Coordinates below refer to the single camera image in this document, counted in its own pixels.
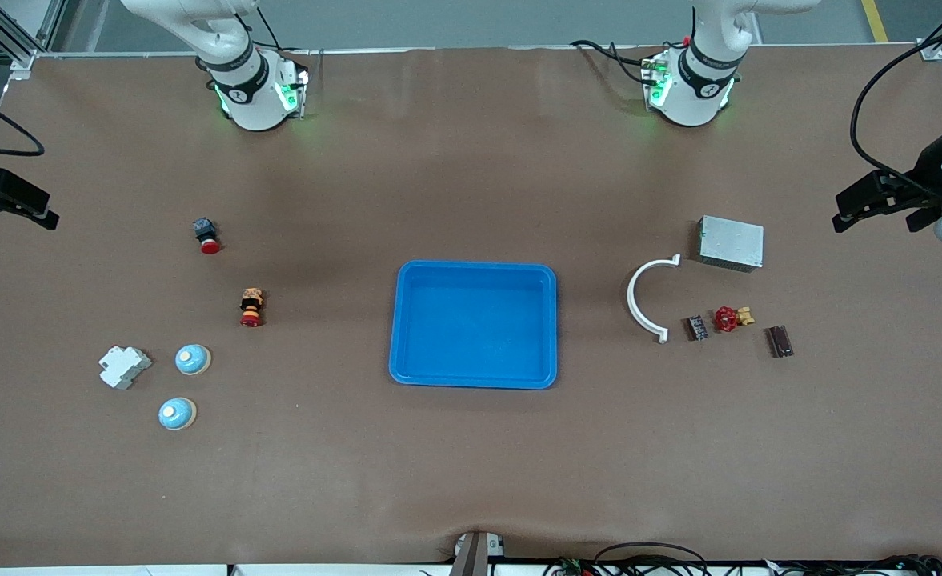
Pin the plain brown capacitor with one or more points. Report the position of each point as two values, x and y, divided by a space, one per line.
779 342

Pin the silver metal power supply box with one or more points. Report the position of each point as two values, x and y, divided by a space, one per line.
731 242

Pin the blue dome call bell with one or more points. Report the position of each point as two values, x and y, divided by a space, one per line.
192 359
176 414

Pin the blue plastic tray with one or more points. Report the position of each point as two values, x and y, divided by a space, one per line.
475 328

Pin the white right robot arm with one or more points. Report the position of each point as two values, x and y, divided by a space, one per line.
246 88

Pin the black switch with red button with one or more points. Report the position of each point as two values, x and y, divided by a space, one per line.
208 238

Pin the white curved pipe clamp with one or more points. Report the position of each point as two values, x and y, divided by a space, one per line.
631 300

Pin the brown table cover mat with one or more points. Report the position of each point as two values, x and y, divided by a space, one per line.
470 464

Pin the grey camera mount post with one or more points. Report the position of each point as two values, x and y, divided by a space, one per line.
475 556

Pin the white circuit breaker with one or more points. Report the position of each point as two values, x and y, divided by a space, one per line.
124 367

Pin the red yellow emergency stop button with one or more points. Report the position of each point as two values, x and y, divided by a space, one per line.
251 308

